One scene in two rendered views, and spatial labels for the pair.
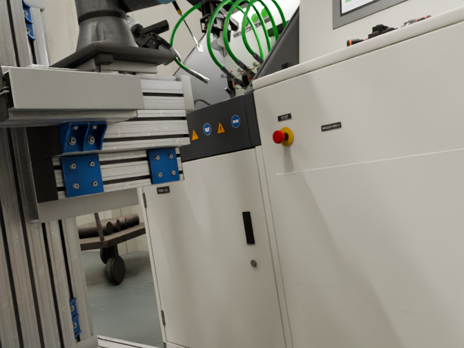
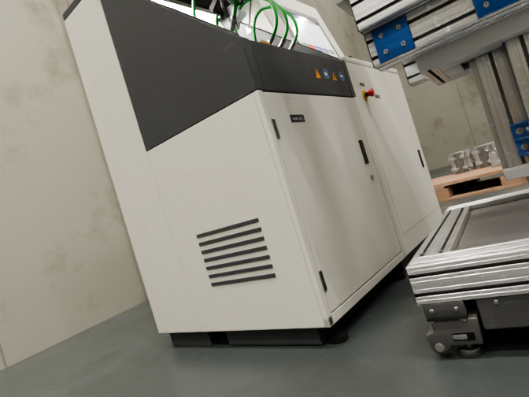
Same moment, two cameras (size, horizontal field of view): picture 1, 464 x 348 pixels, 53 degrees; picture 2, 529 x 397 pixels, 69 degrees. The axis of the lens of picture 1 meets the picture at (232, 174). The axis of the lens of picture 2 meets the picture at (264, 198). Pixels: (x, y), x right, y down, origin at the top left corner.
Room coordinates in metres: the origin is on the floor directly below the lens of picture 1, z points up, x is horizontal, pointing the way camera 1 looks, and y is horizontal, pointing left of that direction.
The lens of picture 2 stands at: (2.12, 1.47, 0.47)
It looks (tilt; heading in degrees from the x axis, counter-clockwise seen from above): 1 degrees up; 261
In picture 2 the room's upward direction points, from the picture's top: 17 degrees counter-clockwise
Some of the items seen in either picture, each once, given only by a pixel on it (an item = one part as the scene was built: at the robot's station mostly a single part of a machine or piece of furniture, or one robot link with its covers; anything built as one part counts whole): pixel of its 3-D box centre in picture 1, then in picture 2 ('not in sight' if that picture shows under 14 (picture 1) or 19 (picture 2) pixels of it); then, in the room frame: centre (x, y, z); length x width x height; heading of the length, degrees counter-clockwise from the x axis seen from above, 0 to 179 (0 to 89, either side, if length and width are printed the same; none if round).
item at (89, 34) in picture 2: not in sight; (240, 156); (1.85, -0.63, 0.75); 1.40 x 0.28 x 1.50; 43
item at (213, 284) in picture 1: (204, 258); (343, 186); (1.62, 0.14, 0.44); 0.65 x 0.02 x 0.68; 43
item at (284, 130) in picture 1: (281, 137); (368, 93); (1.27, -0.15, 0.80); 0.05 x 0.04 x 0.05; 43
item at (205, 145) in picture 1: (190, 137); (305, 75); (1.63, 0.13, 0.87); 0.62 x 0.04 x 0.16; 43
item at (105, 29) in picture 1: (105, 39); not in sight; (1.13, 0.25, 1.09); 0.15 x 0.15 x 0.10
